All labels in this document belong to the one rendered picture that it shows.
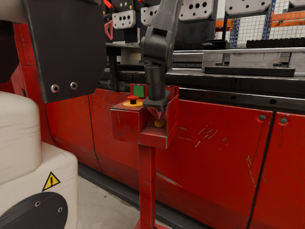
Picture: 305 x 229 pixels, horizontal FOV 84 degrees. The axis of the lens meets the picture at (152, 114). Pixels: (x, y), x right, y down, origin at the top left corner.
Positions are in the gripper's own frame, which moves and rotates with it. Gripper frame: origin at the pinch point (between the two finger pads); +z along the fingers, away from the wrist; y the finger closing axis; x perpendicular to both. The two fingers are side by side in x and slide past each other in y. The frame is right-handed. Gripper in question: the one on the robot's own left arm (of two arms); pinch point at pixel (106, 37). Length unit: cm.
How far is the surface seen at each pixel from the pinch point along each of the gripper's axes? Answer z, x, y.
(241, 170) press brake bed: 48, 21, -64
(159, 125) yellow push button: 21, 29, -38
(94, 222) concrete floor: 83, 63, 6
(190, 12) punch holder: -0.8, -17.3, -35.9
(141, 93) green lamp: 16.1, 19.0, -26.0
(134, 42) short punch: 9.8, -16.6, -1.7
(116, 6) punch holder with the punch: -8.2, -22.0, 6.8
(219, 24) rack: 59, -178, -10
